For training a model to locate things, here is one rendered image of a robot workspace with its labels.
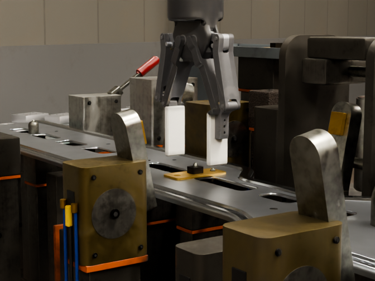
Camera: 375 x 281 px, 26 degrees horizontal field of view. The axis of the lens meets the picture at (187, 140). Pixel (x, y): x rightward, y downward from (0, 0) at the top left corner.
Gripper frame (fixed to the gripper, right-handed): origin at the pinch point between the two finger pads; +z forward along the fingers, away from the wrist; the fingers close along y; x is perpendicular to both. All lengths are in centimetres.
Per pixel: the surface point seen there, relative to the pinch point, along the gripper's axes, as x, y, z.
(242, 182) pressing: -2.1, -7.8, 4.5
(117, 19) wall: -166, 308, -20
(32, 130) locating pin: 0, 52, 4
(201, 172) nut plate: -0.6, -0.7, 4.1
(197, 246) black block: 18.6, -26.4, 5.6
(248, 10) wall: -298, 354, -27
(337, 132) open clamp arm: -12.3, -14.7, -2.0
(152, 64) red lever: -30, 58, -8
